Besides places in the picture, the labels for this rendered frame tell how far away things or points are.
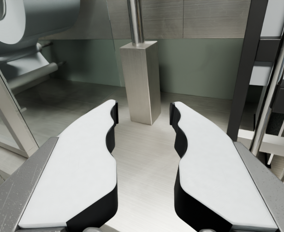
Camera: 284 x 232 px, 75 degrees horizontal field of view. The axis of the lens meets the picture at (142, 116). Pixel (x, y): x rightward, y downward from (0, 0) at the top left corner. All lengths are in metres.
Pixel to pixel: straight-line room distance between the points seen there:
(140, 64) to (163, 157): 0.28
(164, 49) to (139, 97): 0.28
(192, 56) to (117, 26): 0.35
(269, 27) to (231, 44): 0.45
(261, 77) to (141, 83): 0.36
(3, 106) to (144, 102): 0.40
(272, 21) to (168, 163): 0.38
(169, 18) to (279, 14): 0.53
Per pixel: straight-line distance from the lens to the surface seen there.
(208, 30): 0.77
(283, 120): 0.51
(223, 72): 0.80
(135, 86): 0.62
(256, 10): 0.29
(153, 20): 0.83
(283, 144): 0.39
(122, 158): 0.57
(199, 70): 0.81
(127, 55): 0.59
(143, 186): 0.49
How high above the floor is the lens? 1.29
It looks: 33 degrees down
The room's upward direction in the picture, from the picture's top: 7 degrees counter-clockwise
